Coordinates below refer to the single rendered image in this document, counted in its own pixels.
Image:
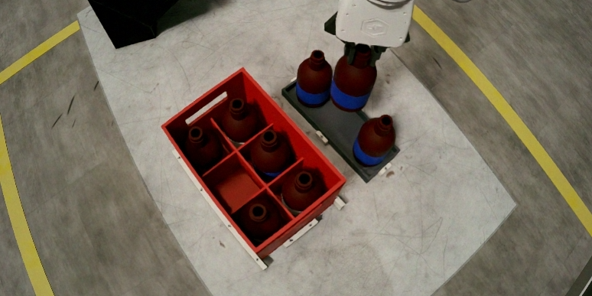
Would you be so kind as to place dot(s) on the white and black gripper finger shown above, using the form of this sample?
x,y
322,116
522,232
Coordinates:
x,y
376,52
349,47

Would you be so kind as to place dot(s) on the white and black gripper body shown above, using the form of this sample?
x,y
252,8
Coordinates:
x,y
365,22

